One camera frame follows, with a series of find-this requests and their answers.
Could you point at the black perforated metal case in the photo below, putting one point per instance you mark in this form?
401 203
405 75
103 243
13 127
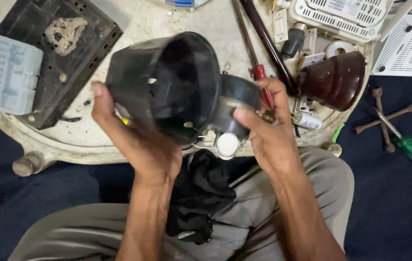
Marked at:
64 54

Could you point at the person's left hand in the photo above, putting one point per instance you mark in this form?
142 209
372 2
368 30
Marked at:
148 152

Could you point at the white cylindrical capacitor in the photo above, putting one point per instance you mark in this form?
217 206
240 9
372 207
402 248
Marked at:
308 121

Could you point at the blue and white container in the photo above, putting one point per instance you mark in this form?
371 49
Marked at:
186 3

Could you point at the person's right hand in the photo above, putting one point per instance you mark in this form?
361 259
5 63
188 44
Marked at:
267 134

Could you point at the white round knob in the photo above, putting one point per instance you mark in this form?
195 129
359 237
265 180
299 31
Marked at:
227 145

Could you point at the white wall switch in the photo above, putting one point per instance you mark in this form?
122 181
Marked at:
280 26

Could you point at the white vented plastic device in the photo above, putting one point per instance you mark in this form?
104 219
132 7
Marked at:
409 47

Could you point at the translucent plastic organizer box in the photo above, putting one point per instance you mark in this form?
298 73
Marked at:
3 72

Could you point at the black cloth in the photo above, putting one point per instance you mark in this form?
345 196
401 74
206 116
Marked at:
200 195

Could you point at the person's grey trousers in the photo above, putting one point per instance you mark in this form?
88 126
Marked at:
293 217

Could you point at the white socket plate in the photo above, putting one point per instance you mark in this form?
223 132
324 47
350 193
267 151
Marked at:
311 60

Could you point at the white tape roll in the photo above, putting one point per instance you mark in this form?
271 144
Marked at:
338 48

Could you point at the black plastic motor housing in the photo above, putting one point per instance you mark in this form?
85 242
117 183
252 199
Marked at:
177 87

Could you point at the white round low table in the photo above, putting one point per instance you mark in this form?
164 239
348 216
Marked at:
206 21

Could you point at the white vented router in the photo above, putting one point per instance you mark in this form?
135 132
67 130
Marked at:
340 16

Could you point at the rusty cross wrench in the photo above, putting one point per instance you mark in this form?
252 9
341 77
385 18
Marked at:
385 118

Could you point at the black cylindrical plug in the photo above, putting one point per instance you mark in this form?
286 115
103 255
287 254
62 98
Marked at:
293 41

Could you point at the dark brown rod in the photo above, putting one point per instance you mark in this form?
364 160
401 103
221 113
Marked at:
267 43

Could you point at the dark brown dome cover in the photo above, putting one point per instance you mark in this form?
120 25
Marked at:
334 81

